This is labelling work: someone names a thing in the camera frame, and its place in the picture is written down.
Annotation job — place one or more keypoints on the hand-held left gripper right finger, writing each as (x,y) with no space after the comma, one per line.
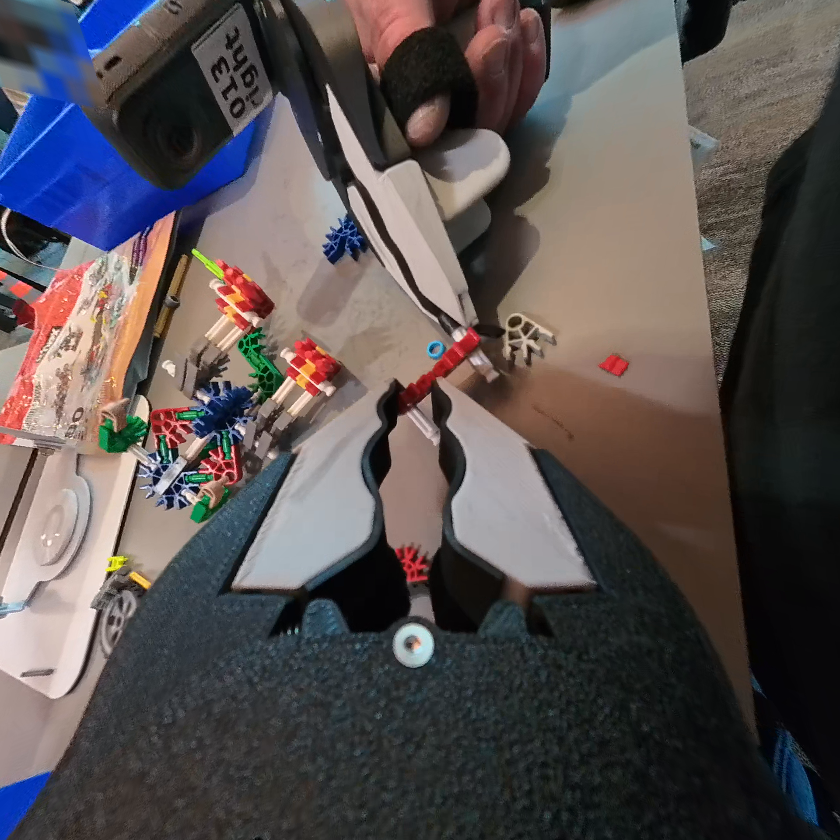
(518,518)

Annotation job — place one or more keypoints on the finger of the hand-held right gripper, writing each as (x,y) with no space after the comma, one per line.
(354,151)
(426,243)

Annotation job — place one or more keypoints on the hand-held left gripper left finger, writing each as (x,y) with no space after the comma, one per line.
(315,518)

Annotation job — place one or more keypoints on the red toothed strip connector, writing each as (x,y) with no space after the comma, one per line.
(439,371)

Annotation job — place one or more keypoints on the white plastic rod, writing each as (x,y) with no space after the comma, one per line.
(484,367)
(423,426)

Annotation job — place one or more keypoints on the blue plastic bin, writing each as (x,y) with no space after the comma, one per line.
(19,807)
(65,177)

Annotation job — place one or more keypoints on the person's right hand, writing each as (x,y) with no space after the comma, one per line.
(505,52)

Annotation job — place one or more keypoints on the blue snowflake connector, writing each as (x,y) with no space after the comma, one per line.
(341,239)

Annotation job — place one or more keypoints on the small red snowflake connector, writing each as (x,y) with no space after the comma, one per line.
(412,564)

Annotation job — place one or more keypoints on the small white connector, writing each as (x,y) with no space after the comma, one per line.
(525,341)

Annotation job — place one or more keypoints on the multicoloured construction toy model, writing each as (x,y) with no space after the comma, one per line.
(223,407)

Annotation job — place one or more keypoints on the tiny red piece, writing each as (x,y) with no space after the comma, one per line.
(613,365)

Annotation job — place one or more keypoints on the orange plastic rod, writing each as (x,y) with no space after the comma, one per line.
(139,579)

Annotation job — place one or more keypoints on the long yellow rod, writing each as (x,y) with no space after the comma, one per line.
(172,295)

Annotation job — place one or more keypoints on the yellow clip connector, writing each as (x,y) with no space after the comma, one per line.
(116,562)

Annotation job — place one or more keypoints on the grey snowflake connector stack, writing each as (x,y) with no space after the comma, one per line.
(108,587)

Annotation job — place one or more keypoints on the black tyre grey hub wheel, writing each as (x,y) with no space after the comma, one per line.
(118,623)

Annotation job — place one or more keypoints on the printed instruction booklet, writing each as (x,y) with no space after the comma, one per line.
(85,341)

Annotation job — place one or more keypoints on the person's dark clothing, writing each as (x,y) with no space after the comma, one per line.
(787,459)

